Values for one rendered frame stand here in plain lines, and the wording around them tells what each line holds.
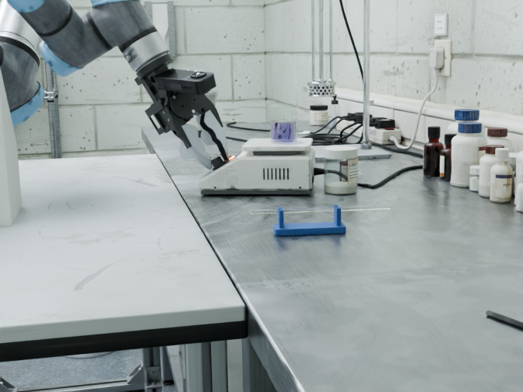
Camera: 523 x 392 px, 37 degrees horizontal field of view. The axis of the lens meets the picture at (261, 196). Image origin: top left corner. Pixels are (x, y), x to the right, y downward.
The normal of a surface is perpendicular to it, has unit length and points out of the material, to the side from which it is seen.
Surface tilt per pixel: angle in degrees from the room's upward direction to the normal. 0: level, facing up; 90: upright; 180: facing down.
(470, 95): 90
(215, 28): 90
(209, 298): 0
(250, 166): 90
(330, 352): 0
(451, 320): 0
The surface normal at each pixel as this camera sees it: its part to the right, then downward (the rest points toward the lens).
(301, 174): -0.11, 0.19
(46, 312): -0.02, -0.98
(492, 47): -0.98, 0.06
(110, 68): 0.21, 0.18
